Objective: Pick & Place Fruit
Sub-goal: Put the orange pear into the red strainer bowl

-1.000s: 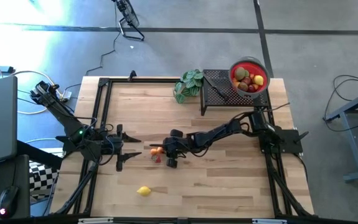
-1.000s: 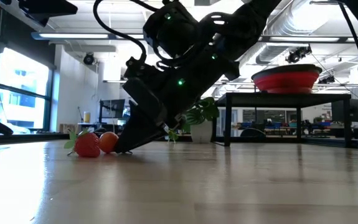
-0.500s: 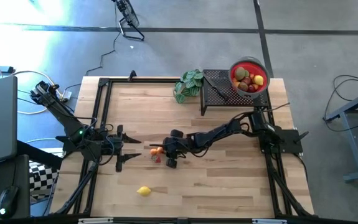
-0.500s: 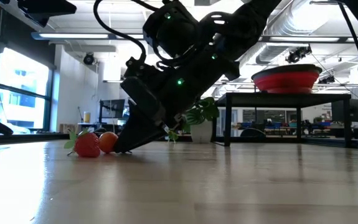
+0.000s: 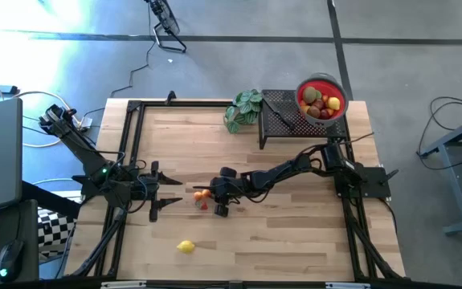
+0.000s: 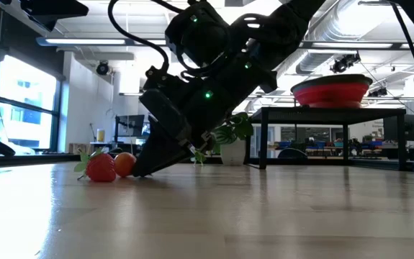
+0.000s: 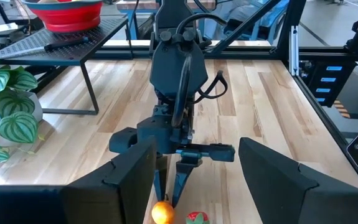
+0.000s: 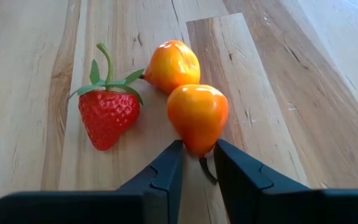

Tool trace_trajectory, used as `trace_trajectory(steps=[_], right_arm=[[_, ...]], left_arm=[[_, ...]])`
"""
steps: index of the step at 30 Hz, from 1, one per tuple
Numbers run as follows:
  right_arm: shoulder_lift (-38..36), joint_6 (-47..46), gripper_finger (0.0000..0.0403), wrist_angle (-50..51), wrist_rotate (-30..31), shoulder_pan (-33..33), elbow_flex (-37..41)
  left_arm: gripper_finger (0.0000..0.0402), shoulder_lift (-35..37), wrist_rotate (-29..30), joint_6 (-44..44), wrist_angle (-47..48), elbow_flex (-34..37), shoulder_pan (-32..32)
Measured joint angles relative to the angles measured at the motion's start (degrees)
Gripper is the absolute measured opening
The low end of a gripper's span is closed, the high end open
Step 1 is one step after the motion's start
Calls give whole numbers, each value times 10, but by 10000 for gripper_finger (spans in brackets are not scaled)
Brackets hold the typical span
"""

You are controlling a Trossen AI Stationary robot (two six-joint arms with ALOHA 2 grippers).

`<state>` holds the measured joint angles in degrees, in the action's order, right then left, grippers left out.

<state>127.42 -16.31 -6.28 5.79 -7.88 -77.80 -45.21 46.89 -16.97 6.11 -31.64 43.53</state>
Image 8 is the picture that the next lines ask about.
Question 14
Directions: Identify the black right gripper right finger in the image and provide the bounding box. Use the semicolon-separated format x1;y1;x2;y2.
213;139;358;224

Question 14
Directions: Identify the small orange toy pear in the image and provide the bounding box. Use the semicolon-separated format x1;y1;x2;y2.
139;39;201;96
166;83;229;185

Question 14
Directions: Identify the red toy strawberry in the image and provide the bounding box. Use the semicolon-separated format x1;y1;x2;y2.
69;42;145;152

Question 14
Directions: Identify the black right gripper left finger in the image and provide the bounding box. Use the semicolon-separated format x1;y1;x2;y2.
0;139;185;224

